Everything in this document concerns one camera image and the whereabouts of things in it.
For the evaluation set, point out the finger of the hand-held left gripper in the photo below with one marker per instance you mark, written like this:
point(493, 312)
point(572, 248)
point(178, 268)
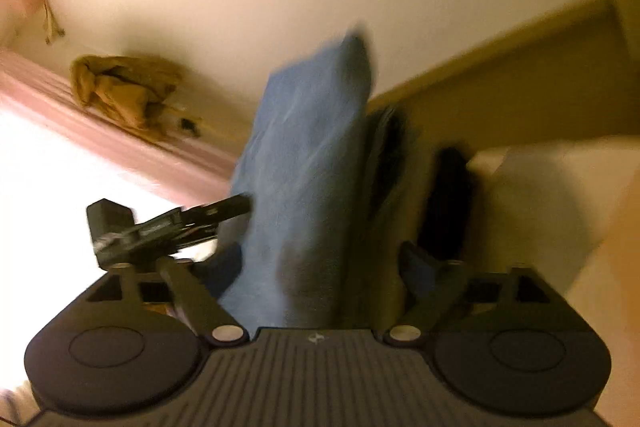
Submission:
point(220, 207)

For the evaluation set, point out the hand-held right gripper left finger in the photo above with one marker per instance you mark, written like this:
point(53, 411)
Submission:
point(226, 266)

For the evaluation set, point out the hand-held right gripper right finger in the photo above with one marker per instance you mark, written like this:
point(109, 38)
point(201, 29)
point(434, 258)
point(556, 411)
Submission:
point(416, 268)

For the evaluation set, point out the black cloth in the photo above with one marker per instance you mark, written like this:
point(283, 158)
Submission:
point(447, 202)

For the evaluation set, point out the pink bed sheet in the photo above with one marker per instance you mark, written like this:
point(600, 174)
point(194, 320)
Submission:
point(100, 127)

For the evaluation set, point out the dark cloth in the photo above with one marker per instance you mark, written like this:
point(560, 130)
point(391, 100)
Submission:
point(387, 152)

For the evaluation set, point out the white cabinet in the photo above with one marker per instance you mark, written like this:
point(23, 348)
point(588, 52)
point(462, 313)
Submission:
point(530, 207)

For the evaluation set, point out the tan crumpled garment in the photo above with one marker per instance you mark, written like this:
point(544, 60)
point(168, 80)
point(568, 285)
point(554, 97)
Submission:
point(122, 89)

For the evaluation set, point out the yellow wooden panel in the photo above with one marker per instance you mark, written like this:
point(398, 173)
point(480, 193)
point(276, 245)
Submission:
point(510, 77)

